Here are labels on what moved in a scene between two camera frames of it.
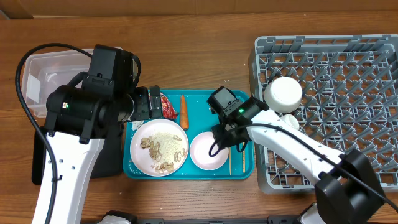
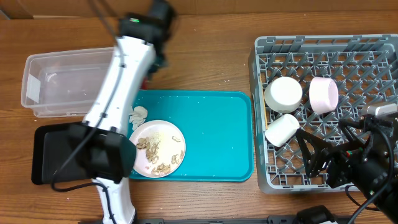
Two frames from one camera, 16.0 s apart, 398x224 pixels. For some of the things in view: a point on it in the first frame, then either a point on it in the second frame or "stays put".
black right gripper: (226, 141) to (337, 158)
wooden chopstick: (230, 159) to (265, 109)
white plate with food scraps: (159, 147) stays put
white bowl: (283, 94) stays put
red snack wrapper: (167, 110) to (145, 83)
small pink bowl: (199, 152) to (323, 94)
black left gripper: (143, 112) to (158, 60)
